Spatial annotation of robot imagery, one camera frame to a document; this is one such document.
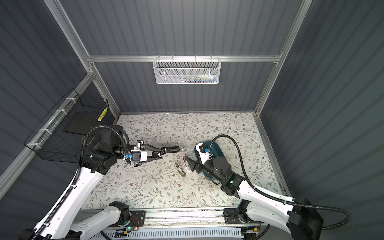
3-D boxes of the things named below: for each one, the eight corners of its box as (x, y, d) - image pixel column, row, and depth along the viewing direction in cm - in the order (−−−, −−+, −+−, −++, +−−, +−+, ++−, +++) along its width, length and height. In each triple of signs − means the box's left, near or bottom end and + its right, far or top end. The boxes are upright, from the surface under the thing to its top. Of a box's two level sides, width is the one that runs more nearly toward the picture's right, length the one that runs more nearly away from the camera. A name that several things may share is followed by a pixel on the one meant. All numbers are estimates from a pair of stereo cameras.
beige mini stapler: (182, 178, 89) (181, 174, 84) (174, 166, 93) (173, 162, 89) (185, 175, 90) (185, 172, 85) (177, 164, 94) (177, 160, 90)
